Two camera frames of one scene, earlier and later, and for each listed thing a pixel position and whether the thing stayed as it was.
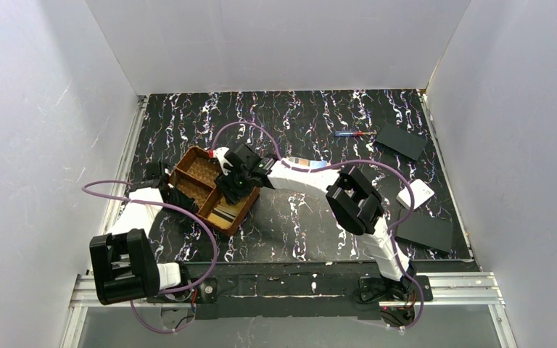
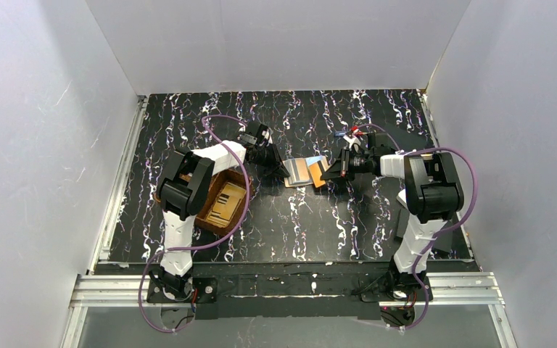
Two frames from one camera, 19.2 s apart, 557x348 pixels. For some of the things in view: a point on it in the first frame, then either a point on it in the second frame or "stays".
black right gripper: [233, 168] → [344, 163]
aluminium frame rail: [470, 288] stays
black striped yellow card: [223, 215] stays
